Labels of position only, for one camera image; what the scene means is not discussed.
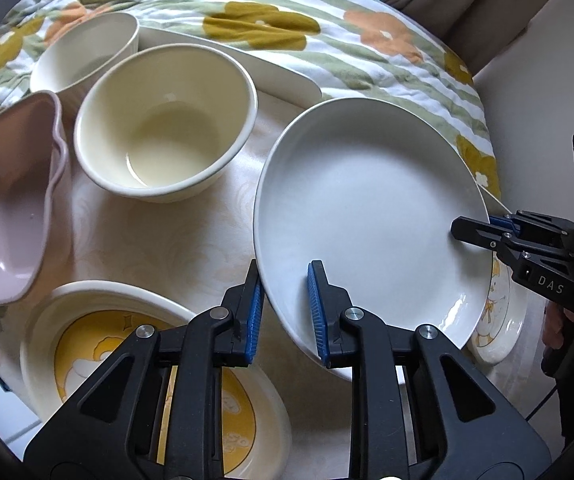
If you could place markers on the cream patterned tablecloth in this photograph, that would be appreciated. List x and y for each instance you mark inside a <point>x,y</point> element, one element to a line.
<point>167,240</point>

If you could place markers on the floral striped blanket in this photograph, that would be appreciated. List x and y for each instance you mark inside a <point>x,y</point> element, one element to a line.
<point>317,25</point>

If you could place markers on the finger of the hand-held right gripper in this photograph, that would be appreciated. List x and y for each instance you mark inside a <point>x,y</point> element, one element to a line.
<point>501,222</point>
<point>472,232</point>

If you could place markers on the plain white plate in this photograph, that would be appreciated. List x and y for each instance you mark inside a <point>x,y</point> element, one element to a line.
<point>367,185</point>

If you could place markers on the person's right hand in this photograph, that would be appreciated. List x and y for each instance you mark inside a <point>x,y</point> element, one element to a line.
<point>553,330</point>

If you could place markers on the duck print plate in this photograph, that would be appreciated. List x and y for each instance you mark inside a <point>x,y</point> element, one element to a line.
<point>497,320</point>

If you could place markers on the ribbed cream bowl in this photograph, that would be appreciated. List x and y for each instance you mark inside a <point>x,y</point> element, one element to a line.
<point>82,55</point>

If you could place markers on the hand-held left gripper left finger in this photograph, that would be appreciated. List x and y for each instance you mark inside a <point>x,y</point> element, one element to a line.
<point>253,312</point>

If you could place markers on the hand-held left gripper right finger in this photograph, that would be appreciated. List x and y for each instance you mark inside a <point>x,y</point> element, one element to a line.
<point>317,312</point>

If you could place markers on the pink wavy bowl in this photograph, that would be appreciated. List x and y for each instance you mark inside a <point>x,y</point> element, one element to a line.
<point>2,210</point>

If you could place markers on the yellow print oval dish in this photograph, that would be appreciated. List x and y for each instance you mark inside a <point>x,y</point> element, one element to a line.
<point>92,340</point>

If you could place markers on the large cream bowl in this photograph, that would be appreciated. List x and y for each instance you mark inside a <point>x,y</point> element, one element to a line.
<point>167,110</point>

